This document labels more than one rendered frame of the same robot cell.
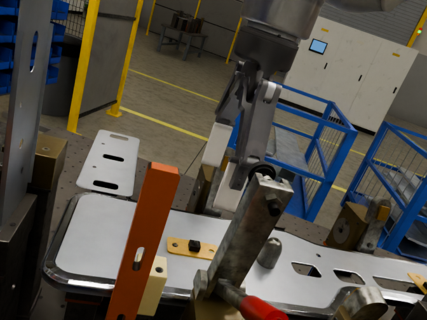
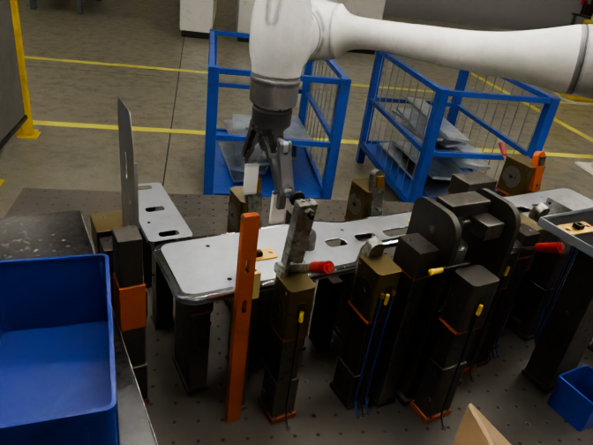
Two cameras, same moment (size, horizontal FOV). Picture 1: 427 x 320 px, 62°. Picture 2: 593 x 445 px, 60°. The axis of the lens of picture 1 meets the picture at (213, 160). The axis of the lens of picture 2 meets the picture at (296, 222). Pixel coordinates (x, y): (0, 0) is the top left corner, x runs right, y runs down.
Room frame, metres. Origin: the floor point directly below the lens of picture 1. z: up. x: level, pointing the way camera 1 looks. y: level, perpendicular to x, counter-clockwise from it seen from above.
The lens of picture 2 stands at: (-0.47, 0.18, 1.61)
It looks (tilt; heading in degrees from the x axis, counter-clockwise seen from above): 29 degrees down; 344
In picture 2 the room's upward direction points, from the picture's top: 8 degrees clockwise
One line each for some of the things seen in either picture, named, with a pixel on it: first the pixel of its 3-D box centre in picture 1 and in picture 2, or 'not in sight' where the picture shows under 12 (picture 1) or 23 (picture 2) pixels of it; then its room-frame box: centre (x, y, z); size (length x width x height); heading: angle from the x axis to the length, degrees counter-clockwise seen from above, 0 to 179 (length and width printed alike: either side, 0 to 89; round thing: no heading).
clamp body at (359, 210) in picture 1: (328, 268); (354, 237); (0.76, -0.36, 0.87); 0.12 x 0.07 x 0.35; 16
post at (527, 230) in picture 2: not in sight; (498, 299); (0.41, -0.61, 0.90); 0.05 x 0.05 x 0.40; 16
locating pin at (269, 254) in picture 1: (269, 254); (309, 240); (0.50, -0.14, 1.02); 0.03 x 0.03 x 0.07
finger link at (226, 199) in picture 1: (232, 185); (278, 207); (0.40, -0.03, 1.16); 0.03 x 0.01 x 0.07; 106
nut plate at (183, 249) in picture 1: (194, 246); (258, 253); (0.47, -0.02, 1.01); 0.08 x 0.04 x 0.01; 106
